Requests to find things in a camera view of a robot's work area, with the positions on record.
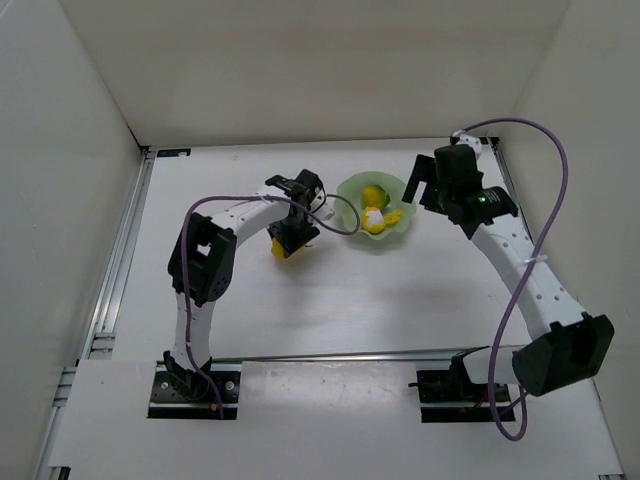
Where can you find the white front cover board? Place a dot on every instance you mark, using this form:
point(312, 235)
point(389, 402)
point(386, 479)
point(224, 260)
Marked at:
point(319, 421)

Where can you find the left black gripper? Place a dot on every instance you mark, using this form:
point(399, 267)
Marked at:
point(292, 235)

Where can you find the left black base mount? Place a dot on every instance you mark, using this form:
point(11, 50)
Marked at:
point(170, 399)

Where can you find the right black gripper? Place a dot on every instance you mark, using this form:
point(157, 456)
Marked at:
point(430, 198)

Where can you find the peeled yellow fake banana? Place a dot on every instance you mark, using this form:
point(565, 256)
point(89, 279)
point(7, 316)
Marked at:
point(376, 221)

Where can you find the aluminium rail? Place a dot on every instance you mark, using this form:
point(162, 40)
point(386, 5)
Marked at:
point(100, 338)
point(508, 180)
point(438, 355)

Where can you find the left blue corner label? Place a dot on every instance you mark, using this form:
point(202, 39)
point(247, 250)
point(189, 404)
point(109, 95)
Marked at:
point(172, 153)

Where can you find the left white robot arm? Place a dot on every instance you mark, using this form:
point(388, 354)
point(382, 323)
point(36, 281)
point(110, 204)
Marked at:
point(202, 262)

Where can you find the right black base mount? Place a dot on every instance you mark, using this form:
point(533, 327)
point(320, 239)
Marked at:
point(444, 399)

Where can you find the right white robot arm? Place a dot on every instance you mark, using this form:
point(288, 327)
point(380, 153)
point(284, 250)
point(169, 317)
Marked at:
point(567, 344)

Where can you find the yellow green fake mango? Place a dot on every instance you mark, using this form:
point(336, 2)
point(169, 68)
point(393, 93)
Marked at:
point(374, 196)

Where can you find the yellow fake pear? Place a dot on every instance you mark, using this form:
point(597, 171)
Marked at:
point(280, 253)

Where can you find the left aluminium rail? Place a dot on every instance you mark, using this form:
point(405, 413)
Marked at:
point(100, 338)

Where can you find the right aluminium rail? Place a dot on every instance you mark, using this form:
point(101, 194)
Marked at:
point(508, 180)

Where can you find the green glass fruit bowl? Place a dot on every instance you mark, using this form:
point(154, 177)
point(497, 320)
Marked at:
point(393, 237)

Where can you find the front aluminium rail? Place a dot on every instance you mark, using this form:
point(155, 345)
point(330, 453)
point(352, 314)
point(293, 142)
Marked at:
point(438, 355)

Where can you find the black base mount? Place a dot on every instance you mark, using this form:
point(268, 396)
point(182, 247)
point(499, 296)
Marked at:
point(444, 399)
point(170, 399)

